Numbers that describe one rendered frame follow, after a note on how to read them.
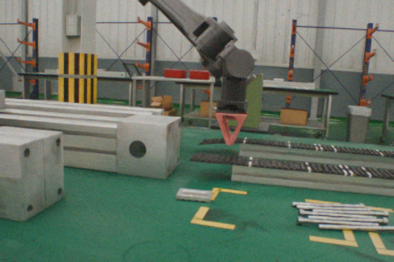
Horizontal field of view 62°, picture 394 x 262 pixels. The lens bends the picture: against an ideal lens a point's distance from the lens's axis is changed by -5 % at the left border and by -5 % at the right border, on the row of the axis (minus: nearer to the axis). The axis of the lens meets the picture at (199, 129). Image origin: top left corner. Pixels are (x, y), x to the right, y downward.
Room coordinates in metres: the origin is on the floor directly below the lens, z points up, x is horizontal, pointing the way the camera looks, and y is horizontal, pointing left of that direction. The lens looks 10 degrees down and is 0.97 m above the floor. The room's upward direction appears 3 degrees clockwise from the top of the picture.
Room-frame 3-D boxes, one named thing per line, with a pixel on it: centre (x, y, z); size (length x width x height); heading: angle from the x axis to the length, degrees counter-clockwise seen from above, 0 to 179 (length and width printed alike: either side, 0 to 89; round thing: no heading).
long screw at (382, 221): (0.42, -0.20, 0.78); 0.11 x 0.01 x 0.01; 85
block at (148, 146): (0.63, 0.09, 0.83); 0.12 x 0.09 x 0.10; 170
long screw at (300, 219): (0.40, -0.19, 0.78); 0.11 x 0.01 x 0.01; 87
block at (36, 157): (0.43, 0.24, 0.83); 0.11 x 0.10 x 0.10; 169
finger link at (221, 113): (0.77, -0.07, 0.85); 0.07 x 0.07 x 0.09; 80
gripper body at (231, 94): (0.78, -0.07, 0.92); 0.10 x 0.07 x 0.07; 170
